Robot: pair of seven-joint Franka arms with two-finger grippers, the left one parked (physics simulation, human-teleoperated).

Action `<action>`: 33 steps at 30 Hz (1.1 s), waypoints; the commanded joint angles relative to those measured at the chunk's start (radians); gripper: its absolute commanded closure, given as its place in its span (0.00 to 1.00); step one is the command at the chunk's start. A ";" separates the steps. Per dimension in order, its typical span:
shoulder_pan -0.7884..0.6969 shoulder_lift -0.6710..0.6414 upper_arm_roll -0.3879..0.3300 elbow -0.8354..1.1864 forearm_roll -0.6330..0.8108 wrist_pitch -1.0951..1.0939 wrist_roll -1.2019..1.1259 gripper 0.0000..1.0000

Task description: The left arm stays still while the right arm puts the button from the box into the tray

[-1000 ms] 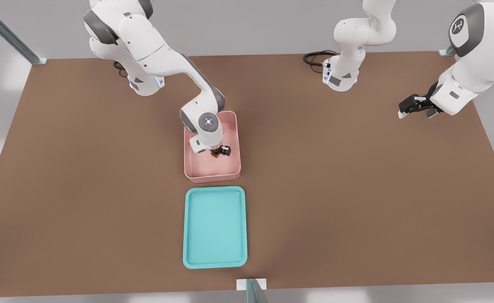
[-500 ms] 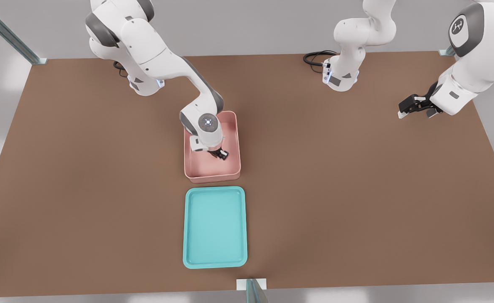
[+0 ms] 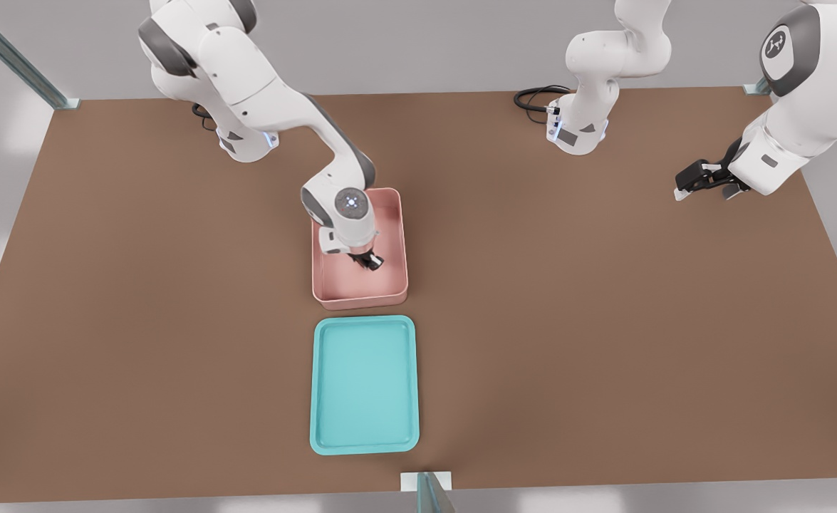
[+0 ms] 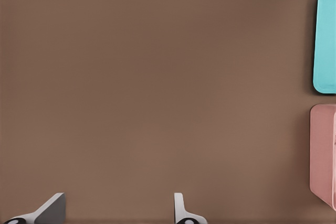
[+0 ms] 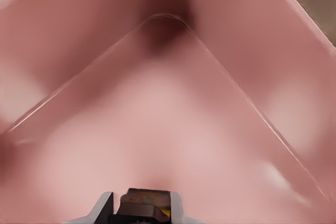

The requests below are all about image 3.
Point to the pale blue-green tray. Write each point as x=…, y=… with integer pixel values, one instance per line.
x=365, y=385

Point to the pink open box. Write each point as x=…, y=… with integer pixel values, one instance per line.
x=368, y=285

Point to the silver frame post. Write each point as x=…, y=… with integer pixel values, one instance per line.
x=429, y=491
x=12, y=57
x=756, y=87

